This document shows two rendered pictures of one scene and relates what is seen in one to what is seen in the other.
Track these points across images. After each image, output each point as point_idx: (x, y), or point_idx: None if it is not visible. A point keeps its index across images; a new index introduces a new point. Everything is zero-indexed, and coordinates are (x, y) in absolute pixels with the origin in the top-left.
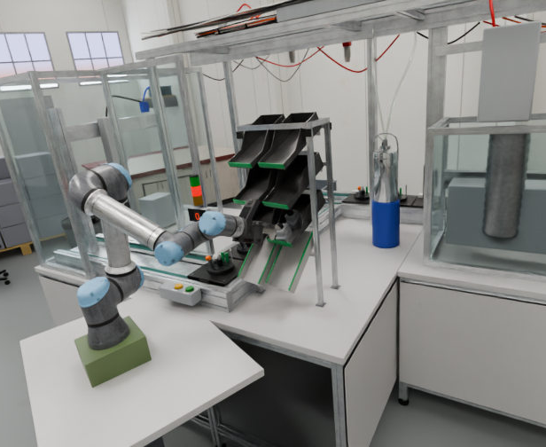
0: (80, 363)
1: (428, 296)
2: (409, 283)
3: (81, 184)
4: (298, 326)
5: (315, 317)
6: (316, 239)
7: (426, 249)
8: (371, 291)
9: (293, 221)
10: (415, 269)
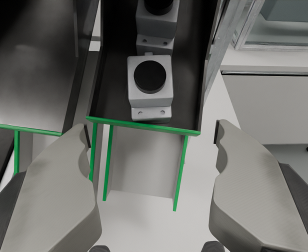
0: None
1: (241, 84)
2: (226, 75)
3: None
4: (180, 230)
5: (191, 193)
6: (215, 73)
7: (246, 31)
8: (218, 107)
9: (174, 35)
10: (232, 57)
